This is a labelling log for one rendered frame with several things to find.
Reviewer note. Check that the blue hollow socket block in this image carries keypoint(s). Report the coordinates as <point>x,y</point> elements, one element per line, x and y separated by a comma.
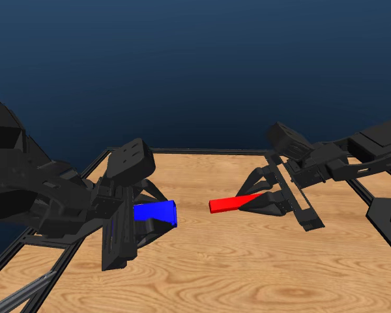
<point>153,210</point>

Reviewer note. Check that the thin red peg bar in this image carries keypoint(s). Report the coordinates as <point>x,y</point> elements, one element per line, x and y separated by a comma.
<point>225,204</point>

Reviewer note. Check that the grey metal strut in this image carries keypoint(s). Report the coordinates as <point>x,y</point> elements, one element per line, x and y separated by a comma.
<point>19,291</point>

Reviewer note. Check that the black table frame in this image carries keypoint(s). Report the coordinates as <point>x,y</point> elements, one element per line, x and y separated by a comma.
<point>198,151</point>

